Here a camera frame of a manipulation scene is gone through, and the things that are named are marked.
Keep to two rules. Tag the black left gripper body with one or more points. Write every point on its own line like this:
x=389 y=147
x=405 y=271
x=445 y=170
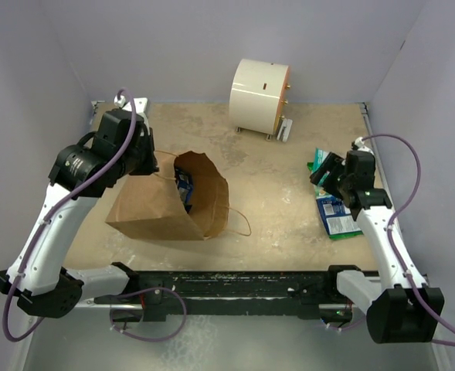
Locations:
x=140 y=161

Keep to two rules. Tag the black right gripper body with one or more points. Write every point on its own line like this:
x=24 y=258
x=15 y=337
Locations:
x=337 y=181

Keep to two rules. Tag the blue snack bag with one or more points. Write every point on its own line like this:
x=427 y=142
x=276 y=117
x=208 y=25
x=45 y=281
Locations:
x=337 y=216

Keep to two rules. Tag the brown paper bag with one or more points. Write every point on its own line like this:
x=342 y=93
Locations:
x=148 y=207

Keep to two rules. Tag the teal candy bag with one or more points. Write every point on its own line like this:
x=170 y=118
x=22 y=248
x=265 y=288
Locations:
x=321 y=158

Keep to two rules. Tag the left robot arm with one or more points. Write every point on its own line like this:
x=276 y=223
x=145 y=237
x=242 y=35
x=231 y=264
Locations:
x=45 y=288

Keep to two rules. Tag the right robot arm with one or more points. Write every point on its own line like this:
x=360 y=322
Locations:
x=401 y=306

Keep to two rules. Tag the blue small snack packet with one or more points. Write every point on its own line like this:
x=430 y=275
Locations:
x=184 y=183

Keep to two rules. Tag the white cylindrical device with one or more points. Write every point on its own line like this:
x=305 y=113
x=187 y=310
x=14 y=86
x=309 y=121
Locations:
x=257 y=99

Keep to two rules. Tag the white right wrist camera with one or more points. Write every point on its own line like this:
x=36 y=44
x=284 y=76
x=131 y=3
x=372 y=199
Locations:
x=359 y=145

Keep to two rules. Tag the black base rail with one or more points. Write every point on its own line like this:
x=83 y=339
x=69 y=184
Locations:
x=305 y=295

